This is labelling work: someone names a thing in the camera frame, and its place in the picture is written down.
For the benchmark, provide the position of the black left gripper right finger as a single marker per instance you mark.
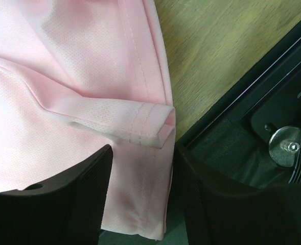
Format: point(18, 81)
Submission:
point(220, 210)

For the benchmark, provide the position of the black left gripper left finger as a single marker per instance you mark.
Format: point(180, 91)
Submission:
point(64, 209)

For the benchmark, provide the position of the light pink t shirt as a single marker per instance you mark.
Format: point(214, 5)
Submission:
point(75, 76)

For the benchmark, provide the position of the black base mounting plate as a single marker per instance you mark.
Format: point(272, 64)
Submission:
point(233, 136)

